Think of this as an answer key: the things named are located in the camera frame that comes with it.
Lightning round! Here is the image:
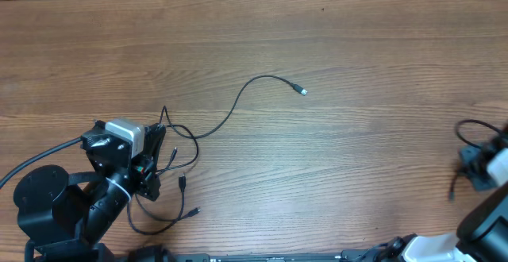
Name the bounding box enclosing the black USB-A cable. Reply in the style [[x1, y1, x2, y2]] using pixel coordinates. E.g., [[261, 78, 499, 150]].
[[158, 74, 309, 175]]

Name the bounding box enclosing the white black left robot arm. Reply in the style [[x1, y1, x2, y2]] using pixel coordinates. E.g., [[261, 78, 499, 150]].
[[13, 120, 166, 261]]

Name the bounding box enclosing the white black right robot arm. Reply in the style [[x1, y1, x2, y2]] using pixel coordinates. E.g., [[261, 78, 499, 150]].
[[350, 136, 507, 262]]

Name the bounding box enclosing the black round plug cable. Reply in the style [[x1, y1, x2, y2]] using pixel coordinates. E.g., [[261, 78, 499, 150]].
[[448, 118, 505, 202]]

